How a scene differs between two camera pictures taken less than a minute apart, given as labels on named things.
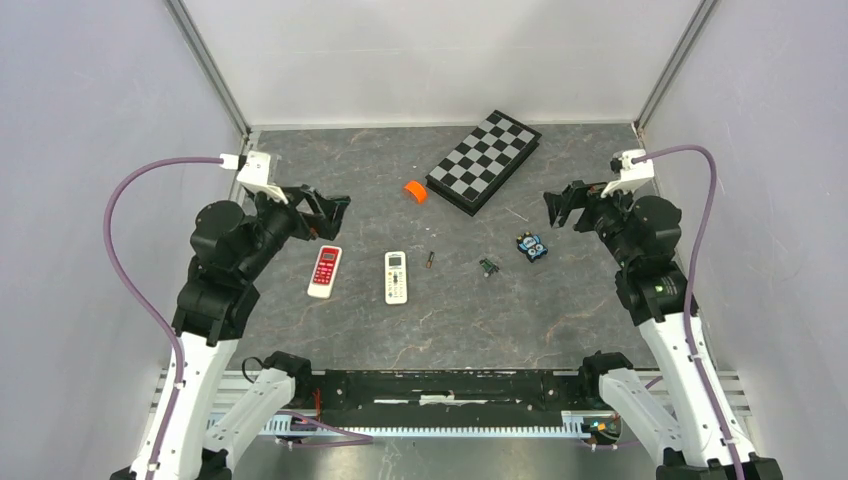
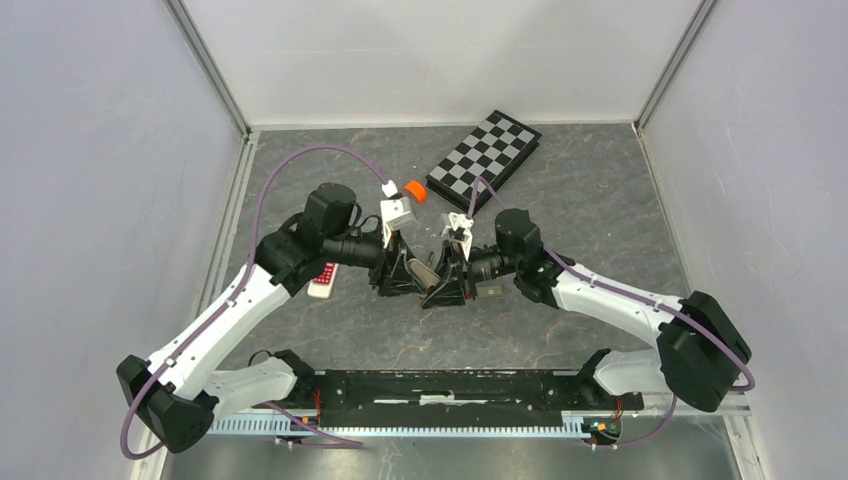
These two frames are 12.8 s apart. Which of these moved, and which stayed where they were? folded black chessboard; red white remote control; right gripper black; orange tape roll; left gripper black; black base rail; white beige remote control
Moved: left gripper black; right gripper black; white beige remote control
Stayed: folded black chessboard; orange tape roll; black base rail; red white remote control
